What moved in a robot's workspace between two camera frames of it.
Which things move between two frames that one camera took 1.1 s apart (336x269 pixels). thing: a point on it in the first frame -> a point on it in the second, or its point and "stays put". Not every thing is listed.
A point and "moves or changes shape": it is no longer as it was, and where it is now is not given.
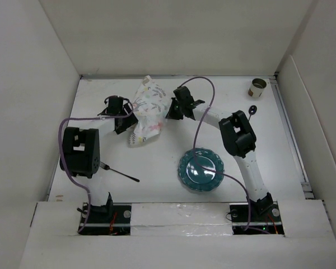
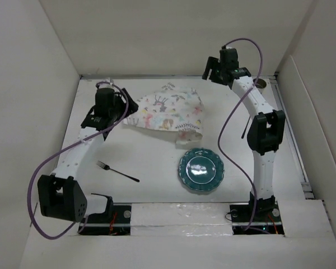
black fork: x=107 y=167 stays put
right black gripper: x=171 y=114 -> x=212 y=63
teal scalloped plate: x=198 y=179 stays put
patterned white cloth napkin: x=150 y=104 moves or changes shape
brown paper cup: x=257 y=87 stays put
